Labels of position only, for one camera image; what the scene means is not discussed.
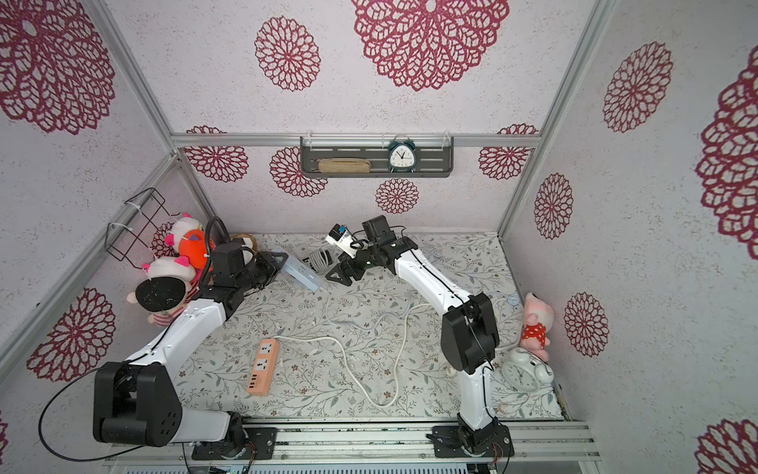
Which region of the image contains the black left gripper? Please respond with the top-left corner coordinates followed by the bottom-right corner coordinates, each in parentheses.
top-left (237, 250), bottom-right (288, 293)

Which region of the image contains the striped black white object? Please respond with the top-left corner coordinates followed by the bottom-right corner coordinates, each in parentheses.
top-left (303, 249), bottom-right (335, 274)

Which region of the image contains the black faced striped plush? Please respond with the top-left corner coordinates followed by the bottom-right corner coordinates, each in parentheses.
top-left (126, 256), bottom-right (199, 327)

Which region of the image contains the orange plush toy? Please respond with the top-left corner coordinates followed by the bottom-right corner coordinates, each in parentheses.
top-left (177, 229), bottom-right (209, 271)

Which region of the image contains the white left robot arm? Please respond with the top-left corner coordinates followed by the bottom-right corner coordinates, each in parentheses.
top-left (93, 240), bottom-right (288, 456)

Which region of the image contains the white pink plush toy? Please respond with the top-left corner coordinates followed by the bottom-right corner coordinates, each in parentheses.
top-left (164, 213), bottom-right (203, 253)

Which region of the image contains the pink frog plush toy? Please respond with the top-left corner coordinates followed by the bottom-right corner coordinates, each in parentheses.
top-left (519, 292), bottom-right (556, 363)

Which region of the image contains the brown teddy bear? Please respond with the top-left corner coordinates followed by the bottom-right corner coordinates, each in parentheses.
top-left (232, 233), bottom-right (259, 254)

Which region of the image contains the white power cord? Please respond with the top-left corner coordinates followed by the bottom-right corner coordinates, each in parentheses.
top-left (273, 301), bottom-right (457, 409)

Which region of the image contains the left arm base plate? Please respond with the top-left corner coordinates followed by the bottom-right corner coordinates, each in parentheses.
top-left (189, 427), bottom-right (278, 461)

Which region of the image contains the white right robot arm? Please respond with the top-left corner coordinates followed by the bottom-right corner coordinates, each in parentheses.
top-left (326, 215), bottom-right (499, 433)

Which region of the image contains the grey wall shelf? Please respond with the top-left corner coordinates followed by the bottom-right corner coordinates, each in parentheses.
top-left (300, 135), bottom-right (454, 178)

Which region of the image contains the black wire basket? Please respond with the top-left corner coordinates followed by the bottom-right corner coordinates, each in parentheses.
top-left (103, 187), bottom-right (181, 271)

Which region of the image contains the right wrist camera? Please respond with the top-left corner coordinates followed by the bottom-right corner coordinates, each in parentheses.
top-left (325, 223), bottom-right (358, 259)

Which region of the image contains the teal alarm clock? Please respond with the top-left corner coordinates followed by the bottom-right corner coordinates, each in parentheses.
top-left (388, 140), bottom-right (418, 173)

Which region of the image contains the light blue power strip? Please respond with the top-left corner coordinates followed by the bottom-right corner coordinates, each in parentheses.
top-left (283, 255), bottom-right (324, 292)

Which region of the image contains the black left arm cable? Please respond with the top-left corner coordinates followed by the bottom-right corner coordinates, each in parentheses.
top-left (38, 366), bottom-right (146, 463)

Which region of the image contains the white alarm clock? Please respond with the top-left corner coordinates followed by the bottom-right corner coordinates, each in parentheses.
top-left (501, 348), bottom-right (555, 393)

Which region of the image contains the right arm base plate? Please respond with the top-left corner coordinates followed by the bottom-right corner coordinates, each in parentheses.
top-left (426, 422), bottom-right (515, 458)

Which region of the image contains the orange power strip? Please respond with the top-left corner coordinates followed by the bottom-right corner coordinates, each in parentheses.
top-left (246, 338), bottom-right (280, 396)

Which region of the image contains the tan pouch on shelf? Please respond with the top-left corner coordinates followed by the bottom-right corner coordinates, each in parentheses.
top-left (318, 158), bottom-right (371, 174)

